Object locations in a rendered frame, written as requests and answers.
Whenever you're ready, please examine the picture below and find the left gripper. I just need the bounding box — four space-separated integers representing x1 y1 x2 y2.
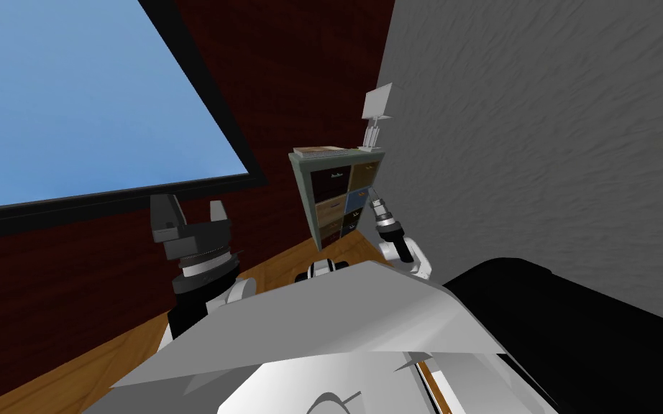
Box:
150 193 234 263

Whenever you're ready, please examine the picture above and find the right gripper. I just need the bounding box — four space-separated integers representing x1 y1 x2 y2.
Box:
368 187 389 215

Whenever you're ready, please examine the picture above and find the blue drawer front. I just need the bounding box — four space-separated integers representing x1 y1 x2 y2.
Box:
345 186 374 217

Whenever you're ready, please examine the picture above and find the grey-green drawer cabinet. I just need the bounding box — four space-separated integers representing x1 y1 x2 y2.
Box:
288 146 388 252

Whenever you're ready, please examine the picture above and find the grey flat book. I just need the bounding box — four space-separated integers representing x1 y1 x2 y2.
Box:
292 146 362 162

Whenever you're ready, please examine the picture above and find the white desk lamp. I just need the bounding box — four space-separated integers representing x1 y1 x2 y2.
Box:
360 82 395 154

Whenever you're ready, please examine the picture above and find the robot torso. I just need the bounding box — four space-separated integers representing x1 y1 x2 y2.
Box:
81 258 564 414

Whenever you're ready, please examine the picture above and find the black-framed window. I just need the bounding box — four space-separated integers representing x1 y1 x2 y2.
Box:
0 0 270 244

